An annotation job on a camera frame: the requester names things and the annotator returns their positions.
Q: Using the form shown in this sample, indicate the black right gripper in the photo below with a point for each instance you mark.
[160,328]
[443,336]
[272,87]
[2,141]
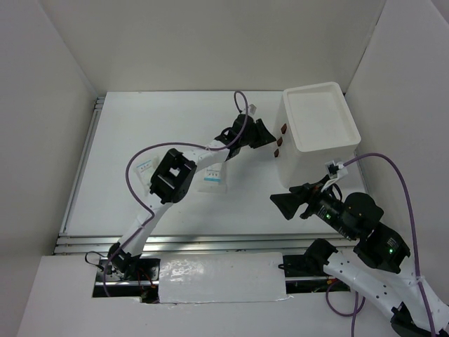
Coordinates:
[307,192]

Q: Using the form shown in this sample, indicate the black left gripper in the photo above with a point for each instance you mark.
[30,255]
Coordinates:
[264,136]

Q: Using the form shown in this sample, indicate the white cotton pad pack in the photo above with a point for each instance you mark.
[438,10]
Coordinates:
[214,179]
[145,170]

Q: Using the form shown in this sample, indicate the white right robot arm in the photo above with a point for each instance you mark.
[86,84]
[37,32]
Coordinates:
[405,298]

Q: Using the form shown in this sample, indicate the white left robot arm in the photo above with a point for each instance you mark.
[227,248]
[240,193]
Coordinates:
[172,178]

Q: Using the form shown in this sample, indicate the white drawer cabinet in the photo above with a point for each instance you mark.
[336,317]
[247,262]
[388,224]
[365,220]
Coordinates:
[324,129]

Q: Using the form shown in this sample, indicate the white foil cover plate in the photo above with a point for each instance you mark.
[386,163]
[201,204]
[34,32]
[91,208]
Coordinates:
[222,278]

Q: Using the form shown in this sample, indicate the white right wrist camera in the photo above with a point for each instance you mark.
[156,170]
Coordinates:
[336,171]

